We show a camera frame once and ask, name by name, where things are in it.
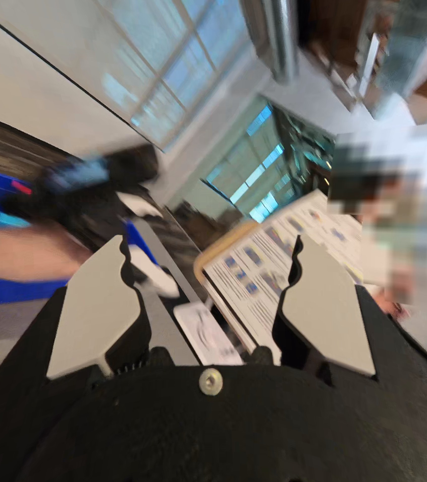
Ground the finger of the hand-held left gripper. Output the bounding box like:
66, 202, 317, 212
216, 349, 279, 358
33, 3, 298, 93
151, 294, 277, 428
116, 191, 164, 218
128, 244, 181, 299

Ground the glass partition window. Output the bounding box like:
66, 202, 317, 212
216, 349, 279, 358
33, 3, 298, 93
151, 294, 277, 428
93, 0, 263, 153

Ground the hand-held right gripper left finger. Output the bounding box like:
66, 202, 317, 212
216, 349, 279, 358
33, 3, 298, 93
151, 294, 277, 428
46, 234, 151, 380

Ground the large silver ventilation duct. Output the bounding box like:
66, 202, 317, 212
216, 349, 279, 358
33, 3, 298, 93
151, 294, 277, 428
242, 0, 300, 84

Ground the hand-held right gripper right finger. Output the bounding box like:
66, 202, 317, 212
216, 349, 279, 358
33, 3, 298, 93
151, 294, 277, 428
272, 234, 377, 379

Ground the instruction sheet on wooden clipboard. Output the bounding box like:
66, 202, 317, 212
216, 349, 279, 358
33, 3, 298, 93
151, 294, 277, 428
194, 188, 364, 354

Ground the white printed card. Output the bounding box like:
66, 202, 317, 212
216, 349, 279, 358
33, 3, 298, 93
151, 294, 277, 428
173, 303, 243, 367

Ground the person's left forearm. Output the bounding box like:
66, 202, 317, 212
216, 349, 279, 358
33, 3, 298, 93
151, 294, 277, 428
0, 222, 91, 283

